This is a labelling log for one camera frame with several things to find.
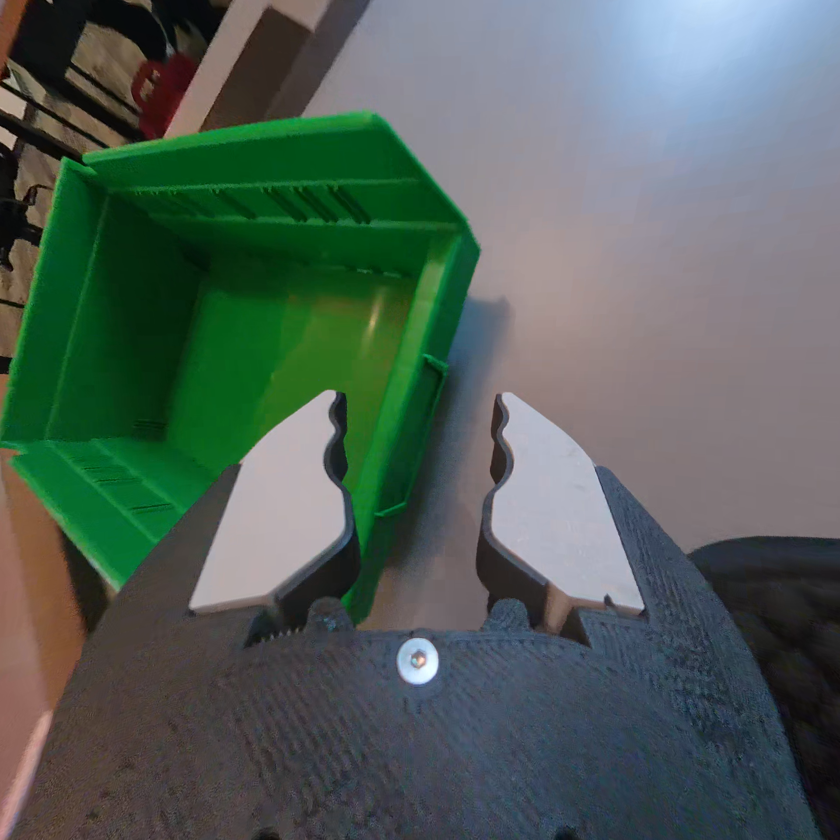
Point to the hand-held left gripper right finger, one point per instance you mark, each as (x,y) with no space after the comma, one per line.
(558,518)

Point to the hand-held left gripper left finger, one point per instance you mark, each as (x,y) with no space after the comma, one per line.
(275,518)

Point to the green plastic bin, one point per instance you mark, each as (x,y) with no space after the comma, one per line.
(131,315)

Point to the red floor bag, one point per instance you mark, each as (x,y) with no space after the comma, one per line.
(164,92)

